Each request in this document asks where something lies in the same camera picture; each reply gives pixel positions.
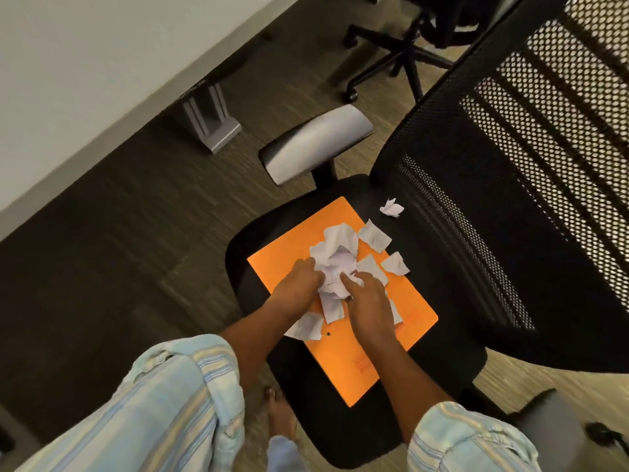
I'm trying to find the white table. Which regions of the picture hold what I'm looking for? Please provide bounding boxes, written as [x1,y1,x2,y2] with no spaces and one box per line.
[0,0,307,241]

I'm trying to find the person's right forearm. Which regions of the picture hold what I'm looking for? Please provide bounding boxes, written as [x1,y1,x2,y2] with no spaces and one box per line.
[362,332,454,444]

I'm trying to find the person's left forearm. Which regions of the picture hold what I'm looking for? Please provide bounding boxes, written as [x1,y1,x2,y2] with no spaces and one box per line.
[218,302,298,391]

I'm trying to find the person's right hand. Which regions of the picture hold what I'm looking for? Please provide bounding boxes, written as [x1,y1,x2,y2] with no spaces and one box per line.
[339,271,396,340]

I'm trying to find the black mesh office chair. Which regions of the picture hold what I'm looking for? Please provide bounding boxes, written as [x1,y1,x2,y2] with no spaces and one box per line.
[225,0,629,472]

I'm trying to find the pile of torn paper pieces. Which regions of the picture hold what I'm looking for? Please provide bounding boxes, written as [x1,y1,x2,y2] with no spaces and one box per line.
[284,219,411,342]

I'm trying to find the striped pale blue shirt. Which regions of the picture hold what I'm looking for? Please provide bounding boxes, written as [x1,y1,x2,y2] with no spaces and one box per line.
[14,334,541,472]

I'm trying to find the person's left foot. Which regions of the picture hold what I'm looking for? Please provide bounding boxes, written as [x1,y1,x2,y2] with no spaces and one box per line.
[264,385,299,438]

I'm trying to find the orange paper folder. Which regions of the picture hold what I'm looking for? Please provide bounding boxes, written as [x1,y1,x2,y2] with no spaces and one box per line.
[246,196,439,408]

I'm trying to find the light blue trousers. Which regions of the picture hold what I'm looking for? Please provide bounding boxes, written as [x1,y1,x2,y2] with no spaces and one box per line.
[267,435,308,472]

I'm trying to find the person's left hand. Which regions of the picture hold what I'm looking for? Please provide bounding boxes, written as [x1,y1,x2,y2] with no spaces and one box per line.
[269,258,326,324]

